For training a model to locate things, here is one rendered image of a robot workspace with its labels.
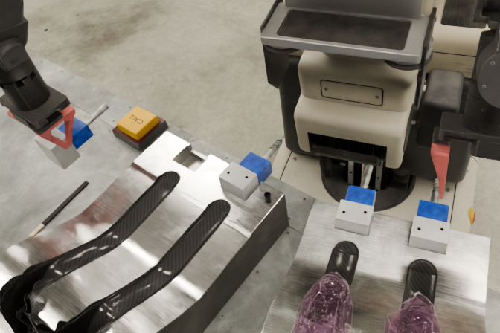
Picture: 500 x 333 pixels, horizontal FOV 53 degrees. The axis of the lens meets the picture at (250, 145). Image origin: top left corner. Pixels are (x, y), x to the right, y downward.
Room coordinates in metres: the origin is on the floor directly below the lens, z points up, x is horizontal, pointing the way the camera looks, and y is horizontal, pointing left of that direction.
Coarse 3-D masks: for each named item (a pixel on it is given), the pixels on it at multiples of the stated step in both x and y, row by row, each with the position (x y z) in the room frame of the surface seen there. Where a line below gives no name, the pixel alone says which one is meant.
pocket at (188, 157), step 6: (186, 150) 0.60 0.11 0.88; (192, 150) 0.60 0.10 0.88; (180, 156) 0.59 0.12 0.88; (186, 156) 0.60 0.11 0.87; (192, 156) 0.60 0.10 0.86; (198, 156) 0.59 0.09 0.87; (204, 156) 0.59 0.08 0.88; (180, 162) 0.59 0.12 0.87; (186, 162) 0.59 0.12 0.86; (192, 162) 0.59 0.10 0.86; (198, 162) 0.59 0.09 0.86; (204, 162) 0.58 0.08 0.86; (192, 168) 0.57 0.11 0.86; (198, 168) 0.57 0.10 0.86
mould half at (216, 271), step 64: (128, 192) 0.53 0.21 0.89; (192, 192) 0.50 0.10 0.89; (256, 192) 0.48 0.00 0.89; (0, 256) 0.42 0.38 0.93; (128, 256) 0.41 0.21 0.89; (256, 256) 0.40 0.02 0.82; (0, 320) 0.36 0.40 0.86; (64, 320) 0.30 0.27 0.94; (128, 320) 0.29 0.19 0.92; (192, 320) 0.31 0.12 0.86
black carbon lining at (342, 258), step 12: (336, 252) 0.37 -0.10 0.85; (348, 252) 0.37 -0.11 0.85; (336, 264) 0.35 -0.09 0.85; (348, 264) 0.35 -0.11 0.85; (420, 264) 0.32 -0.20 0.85; (348, 276) 0.33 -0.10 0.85; (408, 276) 0.31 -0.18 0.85; (420, 276) 0.31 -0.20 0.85; (432, 276) 0.30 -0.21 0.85; (408, 288) 0.29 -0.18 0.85; (420, 288) 0.29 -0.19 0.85; (432, 288) 0.29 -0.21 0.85; (432, 300) 0.27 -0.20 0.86
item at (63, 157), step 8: (104, 104) 0.69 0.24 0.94; (96, 112) 0.68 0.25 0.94; (80, 120) 0.66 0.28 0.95; (88, 120) 0.66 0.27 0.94; (64, 128) 0.65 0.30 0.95; (80, 128) 0.64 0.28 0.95; (88, 128) 0.64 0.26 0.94; (56, 136) 0.62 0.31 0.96; (64, 136) 0.61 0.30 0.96; (80, 136) 0.63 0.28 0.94; (88, 136) 0.64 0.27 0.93; (40, 144) 0.61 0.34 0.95; (48, 144) 0.60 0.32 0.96; (72, 144) 0.61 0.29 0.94; (80, 144) 0.62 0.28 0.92; (48, 152) 0.60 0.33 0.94; (56, 152) 0.59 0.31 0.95; (64, 152) 0.60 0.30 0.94; (72, 152) 0.61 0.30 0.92; (56, 160) 0.59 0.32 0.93; (64, 160) 0.59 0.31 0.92; (72, 160) 0.60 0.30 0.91; (64, 168) 0.59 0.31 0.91
